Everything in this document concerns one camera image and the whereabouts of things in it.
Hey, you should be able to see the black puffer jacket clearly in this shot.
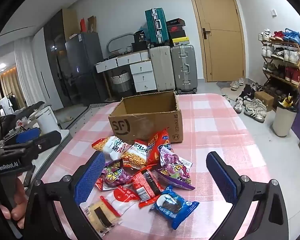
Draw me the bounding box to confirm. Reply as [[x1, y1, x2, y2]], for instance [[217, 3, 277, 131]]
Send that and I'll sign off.
[[0, 101, 45, 130]]

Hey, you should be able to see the teal suitcase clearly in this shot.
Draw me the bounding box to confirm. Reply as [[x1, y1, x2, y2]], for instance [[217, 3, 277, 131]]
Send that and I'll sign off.
[[144, 8, 170, 46]]

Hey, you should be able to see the red chip bag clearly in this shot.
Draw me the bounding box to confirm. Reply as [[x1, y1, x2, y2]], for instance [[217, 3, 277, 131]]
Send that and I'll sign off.
[[146, 127, 172, 165]]

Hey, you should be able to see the silver suitcase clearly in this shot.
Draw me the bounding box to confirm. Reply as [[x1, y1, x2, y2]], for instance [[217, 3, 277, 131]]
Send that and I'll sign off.
[[170, 44, 198, 93]]

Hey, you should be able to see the white drawer desk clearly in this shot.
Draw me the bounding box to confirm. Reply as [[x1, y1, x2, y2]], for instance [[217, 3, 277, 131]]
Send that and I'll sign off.
[[95, 50, 157, 98]]

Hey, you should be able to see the pink plaid tablecloth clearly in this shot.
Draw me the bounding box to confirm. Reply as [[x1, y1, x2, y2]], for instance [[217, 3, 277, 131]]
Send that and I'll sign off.
[[40, 93, 282, 240]]

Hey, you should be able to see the brown cardboard box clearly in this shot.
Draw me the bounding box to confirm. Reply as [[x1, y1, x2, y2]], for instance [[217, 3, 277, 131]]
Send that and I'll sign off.
[[108, 91, 183, 144]]

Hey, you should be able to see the beige curtain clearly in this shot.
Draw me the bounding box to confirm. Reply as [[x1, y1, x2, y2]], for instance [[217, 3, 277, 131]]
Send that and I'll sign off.
[[0, 67, 27, 110]]

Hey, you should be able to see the yellow crumpled wrapper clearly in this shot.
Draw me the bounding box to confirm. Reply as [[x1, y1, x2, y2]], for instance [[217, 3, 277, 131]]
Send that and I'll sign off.
[[280, 94, 294, 107]]

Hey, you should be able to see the red shoe box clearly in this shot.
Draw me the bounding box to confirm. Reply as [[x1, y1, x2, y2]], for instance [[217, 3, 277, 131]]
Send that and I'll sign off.
[[167, 25, 185, 33]]

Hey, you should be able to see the black white patterned rug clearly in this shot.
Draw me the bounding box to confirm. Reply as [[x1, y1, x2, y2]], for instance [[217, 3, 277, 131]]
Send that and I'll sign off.
[[57, 102, 120, 130]]

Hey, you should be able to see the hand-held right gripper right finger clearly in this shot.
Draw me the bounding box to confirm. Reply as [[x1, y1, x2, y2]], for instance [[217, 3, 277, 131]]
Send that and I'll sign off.
[[206, 151, 292, 240]]

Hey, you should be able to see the dark grey refrigerator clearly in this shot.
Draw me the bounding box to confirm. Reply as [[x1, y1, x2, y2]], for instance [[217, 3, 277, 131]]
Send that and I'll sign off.
[[65, 32, 108, 107]]

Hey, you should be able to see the tan wooden door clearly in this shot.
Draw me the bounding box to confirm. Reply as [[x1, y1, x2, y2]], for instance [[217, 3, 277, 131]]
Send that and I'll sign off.
[[185, 0, 246, 82]]

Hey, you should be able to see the grey door mat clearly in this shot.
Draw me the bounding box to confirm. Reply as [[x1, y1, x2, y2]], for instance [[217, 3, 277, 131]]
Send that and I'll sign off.
[[216, 81, 240, 94]]

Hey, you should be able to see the black printed box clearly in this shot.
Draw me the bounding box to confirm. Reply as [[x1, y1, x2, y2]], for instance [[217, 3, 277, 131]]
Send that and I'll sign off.
[[134, 31, 147, 43]]

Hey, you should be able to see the clear cracker packet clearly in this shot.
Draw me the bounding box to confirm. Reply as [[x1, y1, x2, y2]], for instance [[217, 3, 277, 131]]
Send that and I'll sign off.
[[79, 196, 123, 237]]

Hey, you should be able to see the dark glass cabinet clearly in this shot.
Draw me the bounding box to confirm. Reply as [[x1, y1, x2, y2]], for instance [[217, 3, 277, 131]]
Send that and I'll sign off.
[[43, 9, 78, 108]]

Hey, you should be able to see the black storage box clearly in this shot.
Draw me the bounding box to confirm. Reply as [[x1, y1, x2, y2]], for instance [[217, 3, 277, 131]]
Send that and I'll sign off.
[[132, 42, 150, 53]]

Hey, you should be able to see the white round appliance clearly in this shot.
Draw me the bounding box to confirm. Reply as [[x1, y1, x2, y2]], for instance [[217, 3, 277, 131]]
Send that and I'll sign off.
[[36, 106, 59, 133]]

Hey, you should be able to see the purple snack bag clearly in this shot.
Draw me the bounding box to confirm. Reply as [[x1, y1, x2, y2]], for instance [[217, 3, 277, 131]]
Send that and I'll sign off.
[[100, 159, 134, 188], [155, 146, 196, 190]]

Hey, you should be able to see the yellow black shoe box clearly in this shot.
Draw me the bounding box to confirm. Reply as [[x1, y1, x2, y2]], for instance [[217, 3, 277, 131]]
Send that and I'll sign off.
[[170, 37, 190, 46]]

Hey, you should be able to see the scattered sneakers pile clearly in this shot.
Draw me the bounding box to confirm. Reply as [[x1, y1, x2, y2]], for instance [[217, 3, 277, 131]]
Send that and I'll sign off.
[[222, 78, 268, 123]]

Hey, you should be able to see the red black snack packet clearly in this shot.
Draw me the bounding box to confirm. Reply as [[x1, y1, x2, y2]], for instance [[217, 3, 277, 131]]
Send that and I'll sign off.
[[131, 169, 165, 208]]

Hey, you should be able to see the clothes rack with garments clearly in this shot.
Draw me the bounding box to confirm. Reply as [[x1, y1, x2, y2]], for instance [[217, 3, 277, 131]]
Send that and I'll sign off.
[[0, 94, 20, 117]]

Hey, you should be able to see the blue cookie packet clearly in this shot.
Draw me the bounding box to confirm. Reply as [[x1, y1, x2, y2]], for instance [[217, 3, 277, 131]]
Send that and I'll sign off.
[[149, 185, 200, 230]]

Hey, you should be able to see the red white snack packet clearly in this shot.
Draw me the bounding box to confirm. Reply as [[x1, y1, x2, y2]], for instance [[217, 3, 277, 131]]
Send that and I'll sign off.
[[95, 186, 140, 218]]

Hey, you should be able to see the white trash bin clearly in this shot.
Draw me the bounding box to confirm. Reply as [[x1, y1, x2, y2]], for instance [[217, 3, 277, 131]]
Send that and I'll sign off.
[[272, 102, 299, 137]]

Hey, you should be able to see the oval grey mirror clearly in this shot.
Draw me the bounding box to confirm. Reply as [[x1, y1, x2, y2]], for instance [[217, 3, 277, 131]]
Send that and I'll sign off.
[[107, 33, 135, 55]]

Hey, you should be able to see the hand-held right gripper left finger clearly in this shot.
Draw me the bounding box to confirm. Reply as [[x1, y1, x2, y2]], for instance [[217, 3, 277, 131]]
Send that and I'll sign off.
[[24, 152, 107, 240]]

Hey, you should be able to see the white sheer curtain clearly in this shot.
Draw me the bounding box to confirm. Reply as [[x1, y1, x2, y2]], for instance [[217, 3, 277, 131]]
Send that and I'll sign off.
[[14, 36, 49, 110]]

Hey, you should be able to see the white wardrobe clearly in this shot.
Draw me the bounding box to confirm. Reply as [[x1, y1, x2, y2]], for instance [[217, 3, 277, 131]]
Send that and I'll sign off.
[[31, 27, 64, 112]]

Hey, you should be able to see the person's left hand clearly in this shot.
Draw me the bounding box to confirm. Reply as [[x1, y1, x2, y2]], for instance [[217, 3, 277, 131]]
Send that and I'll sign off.
[[0, 175, 32, 229]]

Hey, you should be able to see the white woven laundry basket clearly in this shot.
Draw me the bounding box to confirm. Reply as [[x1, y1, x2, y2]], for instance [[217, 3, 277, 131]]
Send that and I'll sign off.
[[110, 72, 132, 93]]

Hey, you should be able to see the white noodle snack bag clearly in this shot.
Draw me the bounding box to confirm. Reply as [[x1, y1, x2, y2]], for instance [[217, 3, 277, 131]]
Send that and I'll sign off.
[[91, 135, 130, 160], [120, 140, 148, 167]]

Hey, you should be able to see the brown cardboard piece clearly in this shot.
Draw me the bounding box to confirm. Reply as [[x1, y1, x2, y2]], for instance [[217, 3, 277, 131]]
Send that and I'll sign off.
[[87, 16, 97, 33]]

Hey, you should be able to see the small brown cardboard carton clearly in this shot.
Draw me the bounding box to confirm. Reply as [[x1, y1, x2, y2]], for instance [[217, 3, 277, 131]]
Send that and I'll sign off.
[[254, 91, 274, 112]]

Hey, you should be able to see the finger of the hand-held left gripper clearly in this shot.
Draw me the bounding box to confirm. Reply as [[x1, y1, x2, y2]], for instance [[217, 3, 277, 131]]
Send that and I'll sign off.
[[25, 131, 62, 155], [0, 127, 41, 150]]

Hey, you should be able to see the beige suitcase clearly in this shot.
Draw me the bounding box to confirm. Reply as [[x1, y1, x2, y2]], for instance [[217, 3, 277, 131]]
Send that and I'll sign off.
[[149, 45, 176, 92]]

